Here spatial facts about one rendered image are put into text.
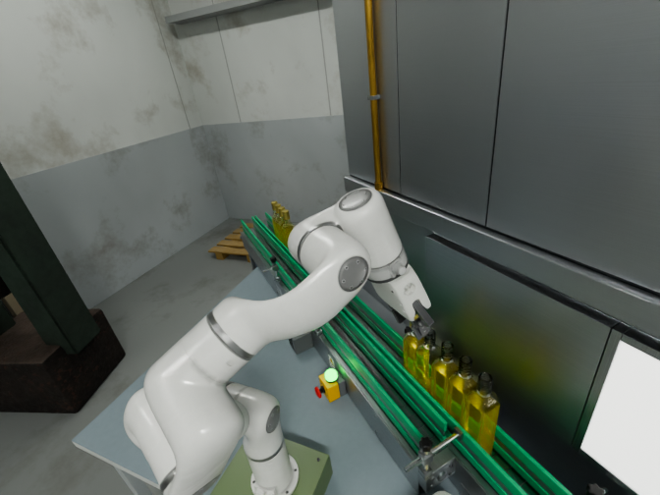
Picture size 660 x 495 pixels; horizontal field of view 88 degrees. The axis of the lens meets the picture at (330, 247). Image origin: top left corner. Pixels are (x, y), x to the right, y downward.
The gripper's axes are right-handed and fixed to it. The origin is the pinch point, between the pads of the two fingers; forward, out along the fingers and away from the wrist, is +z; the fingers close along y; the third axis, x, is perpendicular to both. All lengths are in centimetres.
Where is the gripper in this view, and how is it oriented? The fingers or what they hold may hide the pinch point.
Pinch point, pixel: (411, 320)
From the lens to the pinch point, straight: 67.3
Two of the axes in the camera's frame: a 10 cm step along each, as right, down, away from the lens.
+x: -7.8, 6.0, -1.9
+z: 4.1, 7.1, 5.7
